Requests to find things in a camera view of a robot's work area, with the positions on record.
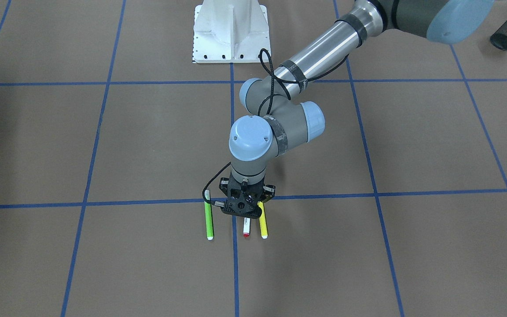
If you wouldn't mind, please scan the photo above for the white metal mount base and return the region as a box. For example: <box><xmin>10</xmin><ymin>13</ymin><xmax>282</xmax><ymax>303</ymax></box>
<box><xmin>192</xmin><ymin>0</ymin><xmax>271</xmax><ymax>63</ymax></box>

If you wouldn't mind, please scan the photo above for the green marker pen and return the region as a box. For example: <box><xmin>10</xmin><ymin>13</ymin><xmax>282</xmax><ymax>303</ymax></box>
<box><xmin>203</xmin><ymin>189</ymin><xmax>214</xmax><ymax>241</ymax></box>

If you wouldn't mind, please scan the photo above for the red and white marker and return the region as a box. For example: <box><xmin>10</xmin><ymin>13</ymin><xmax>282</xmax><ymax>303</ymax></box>
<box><xmin>242</xmin><ymin>218</ymin><xmax>251</xmax><ymax>237</ymax></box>

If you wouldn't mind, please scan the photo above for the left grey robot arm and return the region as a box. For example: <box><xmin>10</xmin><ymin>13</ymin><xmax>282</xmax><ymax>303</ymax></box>
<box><xmin>205</xmin><ymin>0</ymin><xmax>494</xmax><ymax>219</ymax></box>

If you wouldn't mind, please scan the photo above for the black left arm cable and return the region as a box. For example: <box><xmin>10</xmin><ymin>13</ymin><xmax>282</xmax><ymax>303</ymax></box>
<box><xmin>202</xmin><ymin>48</ymin><xmax>351</xmax><ymax>207</ymax></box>

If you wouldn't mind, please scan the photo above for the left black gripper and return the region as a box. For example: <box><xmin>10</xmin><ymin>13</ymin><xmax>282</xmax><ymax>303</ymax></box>
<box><xmin>218</xmin><ymin>176</ymin><xmax>276</xmax><ymax>219</ymax></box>

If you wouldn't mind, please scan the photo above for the yellow marker pen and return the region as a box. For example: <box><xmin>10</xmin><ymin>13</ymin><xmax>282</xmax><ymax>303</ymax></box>
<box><xmin>257</xmin><ymin>201</ymin><xmax>269</xmax><ymax>239</ymax></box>

